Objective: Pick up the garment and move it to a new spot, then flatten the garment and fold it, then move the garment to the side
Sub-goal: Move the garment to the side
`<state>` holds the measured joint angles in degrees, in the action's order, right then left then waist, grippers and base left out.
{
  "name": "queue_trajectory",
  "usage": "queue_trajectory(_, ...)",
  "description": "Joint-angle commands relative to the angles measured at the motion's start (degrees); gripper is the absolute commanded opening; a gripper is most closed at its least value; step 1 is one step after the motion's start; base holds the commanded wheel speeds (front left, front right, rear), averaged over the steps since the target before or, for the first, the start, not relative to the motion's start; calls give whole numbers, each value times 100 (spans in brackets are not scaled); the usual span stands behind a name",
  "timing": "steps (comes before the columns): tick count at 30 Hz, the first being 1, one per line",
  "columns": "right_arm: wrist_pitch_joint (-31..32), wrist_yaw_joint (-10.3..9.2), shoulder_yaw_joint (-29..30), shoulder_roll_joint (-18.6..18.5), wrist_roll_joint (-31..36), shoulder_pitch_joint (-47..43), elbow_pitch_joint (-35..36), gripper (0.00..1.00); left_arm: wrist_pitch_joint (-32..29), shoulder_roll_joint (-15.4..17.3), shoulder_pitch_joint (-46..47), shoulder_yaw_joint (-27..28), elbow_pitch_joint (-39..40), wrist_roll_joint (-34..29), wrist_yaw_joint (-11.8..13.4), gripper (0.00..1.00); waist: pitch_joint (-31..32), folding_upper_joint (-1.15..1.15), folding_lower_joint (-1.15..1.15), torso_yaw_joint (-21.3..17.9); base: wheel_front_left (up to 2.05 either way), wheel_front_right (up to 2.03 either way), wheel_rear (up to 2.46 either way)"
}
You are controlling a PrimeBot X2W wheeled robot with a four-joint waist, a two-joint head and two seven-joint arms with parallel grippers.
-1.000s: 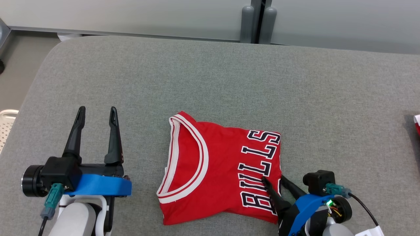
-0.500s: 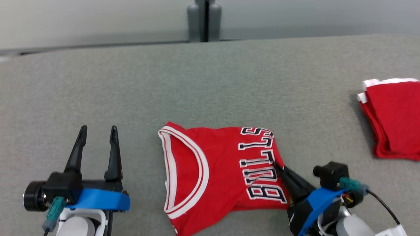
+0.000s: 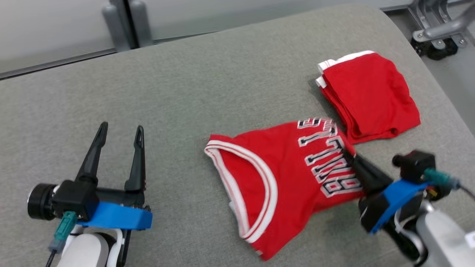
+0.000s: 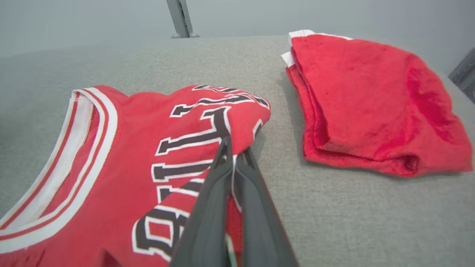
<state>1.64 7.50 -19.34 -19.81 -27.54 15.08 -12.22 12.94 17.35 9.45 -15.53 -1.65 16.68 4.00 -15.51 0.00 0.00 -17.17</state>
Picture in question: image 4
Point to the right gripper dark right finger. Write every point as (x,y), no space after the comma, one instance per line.
(263,230)

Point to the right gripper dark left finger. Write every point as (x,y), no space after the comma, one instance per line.
(207,222)

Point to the red white basketball jersey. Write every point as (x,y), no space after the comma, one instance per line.
(126,167)

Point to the red white-striped basketball shorts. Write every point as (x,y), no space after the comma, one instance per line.
(371,104)

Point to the grey fabric sofa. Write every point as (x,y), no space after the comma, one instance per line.
(352,222)

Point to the dark grey furniture edge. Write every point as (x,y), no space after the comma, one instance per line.
(465,76)

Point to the grey partition post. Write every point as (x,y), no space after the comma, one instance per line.
(181,18)

